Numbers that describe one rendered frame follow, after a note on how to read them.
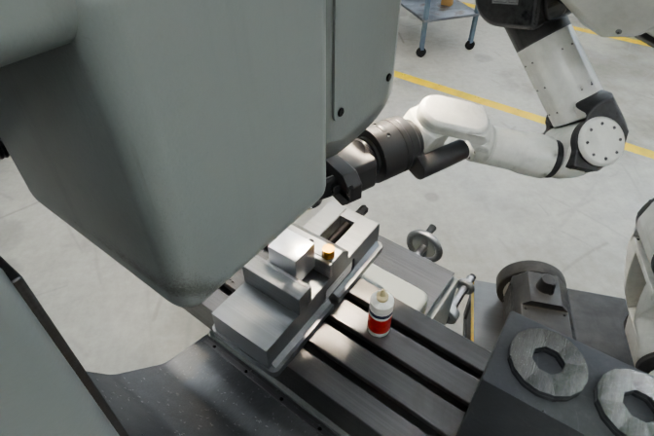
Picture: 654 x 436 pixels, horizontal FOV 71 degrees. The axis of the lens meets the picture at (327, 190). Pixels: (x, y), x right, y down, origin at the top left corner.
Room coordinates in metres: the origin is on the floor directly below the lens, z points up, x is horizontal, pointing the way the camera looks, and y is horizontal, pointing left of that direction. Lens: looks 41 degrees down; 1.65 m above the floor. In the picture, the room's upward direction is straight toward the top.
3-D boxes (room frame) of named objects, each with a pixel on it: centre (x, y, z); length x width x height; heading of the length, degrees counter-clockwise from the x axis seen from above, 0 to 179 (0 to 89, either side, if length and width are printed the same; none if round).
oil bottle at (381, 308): (0.47, -0.09, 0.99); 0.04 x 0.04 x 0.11
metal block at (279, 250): (0.53, 0.06, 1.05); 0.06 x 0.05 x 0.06; 55
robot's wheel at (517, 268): (0.89, -0.63, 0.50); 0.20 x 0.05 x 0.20; 76
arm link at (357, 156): (0.56, -0.05, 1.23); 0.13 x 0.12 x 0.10; 33
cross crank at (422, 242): (0.91, -0.27, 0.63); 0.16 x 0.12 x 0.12; 143
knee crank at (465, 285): (0.85, -0.40, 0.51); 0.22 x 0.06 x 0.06; 143
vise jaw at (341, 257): (0.58, 0.03, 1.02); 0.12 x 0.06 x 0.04; 55
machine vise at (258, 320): (0.55, 0.04, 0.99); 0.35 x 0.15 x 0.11; 145
